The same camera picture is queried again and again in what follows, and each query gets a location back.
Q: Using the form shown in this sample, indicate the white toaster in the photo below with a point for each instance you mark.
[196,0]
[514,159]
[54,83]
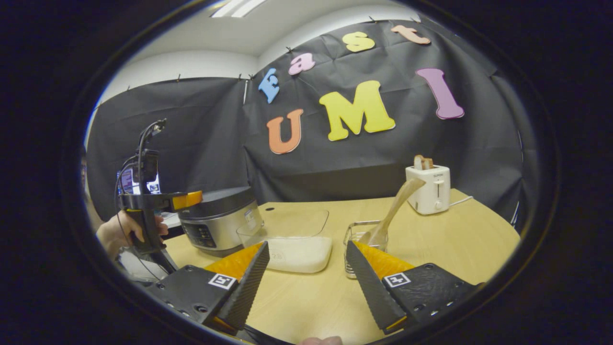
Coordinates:
[428,191]

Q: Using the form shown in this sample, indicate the wooden spoon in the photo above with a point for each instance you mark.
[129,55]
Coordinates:
[395,208]

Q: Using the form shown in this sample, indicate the computer monitor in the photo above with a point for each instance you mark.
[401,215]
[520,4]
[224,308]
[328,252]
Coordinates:
[125,182]

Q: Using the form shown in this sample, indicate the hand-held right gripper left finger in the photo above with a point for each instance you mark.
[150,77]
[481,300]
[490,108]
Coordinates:
[249,282]

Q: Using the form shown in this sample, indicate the silver black rice cooker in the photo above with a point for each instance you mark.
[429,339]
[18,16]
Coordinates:
[220,220]

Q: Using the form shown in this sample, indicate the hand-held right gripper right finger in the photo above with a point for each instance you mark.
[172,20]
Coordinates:
[368,287]

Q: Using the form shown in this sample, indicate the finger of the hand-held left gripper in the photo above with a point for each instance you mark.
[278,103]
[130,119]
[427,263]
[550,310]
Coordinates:
[163,201]

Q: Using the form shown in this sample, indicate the toasted bread slice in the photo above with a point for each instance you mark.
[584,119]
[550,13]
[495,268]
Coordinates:
[418,163]
[428,164]

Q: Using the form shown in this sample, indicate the ceiling light panel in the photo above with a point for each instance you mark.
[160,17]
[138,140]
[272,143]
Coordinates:
[237,7]

